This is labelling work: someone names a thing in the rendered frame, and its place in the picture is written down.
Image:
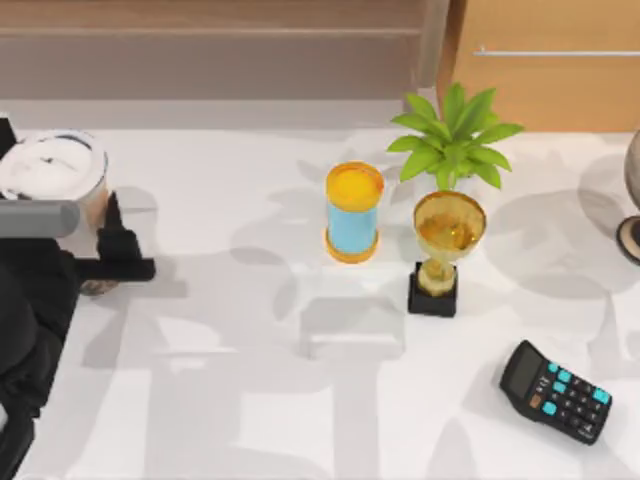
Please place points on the pale grey rounded box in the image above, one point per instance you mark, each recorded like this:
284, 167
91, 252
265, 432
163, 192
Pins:
40, 218

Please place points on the black block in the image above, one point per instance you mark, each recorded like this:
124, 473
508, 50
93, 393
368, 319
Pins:
6, 135

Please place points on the wooden open shelves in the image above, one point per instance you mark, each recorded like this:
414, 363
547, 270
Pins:
210, 45

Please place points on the yellow and blue can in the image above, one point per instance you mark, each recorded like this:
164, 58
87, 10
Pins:
352, 225

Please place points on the gold trophy with black base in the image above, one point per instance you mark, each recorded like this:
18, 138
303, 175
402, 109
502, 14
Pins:
450, 225

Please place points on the green plant in white pot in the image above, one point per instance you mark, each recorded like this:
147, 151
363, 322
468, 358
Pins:
452, 140

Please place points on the black calculator with cyan keys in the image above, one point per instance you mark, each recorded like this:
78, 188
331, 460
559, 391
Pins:
555, 395

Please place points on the wooden cupboard door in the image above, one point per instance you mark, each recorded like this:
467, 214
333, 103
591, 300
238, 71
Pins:
550, 95

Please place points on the grey globe on round base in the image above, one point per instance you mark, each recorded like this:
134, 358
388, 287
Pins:
634, 170

